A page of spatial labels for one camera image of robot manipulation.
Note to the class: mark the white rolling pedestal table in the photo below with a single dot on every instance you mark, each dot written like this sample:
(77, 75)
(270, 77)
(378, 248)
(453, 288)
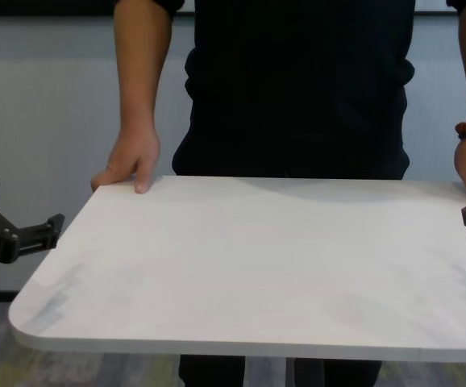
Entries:
(257, 262)

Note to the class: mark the person's right forearm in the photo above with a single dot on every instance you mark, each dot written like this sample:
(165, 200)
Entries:
(142, 68)

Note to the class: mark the person's right hand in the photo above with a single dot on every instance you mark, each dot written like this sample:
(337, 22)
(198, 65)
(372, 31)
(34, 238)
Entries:
(136, 157)

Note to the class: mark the black framed glass whiteboard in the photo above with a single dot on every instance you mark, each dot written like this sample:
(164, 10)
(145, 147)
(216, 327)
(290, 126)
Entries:
(35, 7)

